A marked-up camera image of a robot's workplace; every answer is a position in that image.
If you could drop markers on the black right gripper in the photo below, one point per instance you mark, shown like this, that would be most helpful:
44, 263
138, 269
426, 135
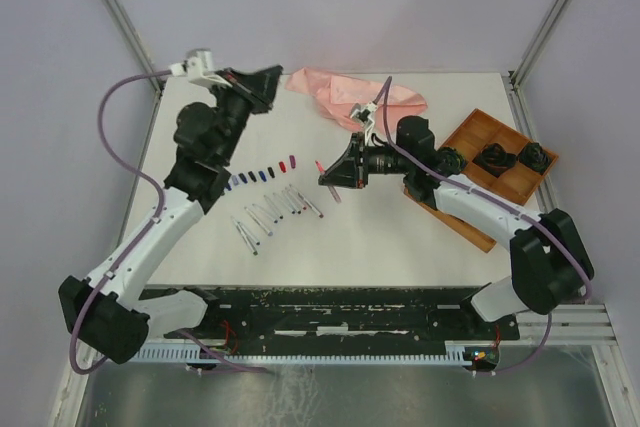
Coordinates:
348, 171

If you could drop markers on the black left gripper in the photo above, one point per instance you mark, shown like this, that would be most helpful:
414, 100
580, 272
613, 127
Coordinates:
257, 89

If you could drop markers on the green-tipped white pen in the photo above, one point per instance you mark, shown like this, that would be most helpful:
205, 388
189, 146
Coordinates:
245, 237

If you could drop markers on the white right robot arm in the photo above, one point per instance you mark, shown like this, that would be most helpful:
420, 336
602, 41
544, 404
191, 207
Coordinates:
548, 260

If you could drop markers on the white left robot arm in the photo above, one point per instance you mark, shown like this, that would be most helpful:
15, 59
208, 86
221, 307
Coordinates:
105, 310

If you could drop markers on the pink cloth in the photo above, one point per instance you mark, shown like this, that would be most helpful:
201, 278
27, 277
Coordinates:
335, 95

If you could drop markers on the green black coiled bundle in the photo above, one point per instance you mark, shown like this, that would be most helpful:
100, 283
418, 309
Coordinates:
452, 161

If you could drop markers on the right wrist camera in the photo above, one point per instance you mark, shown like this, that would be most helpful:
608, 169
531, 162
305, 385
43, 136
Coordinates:
364, 116

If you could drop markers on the black mounting base plate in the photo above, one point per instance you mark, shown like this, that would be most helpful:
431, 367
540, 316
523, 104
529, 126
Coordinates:
348, 321

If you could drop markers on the aluminium frame post left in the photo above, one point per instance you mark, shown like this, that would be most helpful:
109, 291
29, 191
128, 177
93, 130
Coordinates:
129, 34

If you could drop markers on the aluminium frame post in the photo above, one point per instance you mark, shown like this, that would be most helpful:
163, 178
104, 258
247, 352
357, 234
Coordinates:
542, 35
129, 34

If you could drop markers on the white cable duct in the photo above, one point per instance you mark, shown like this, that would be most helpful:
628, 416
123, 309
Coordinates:
189, 353

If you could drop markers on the aluminium frame post right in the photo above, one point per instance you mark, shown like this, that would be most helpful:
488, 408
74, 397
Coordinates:
542, 35

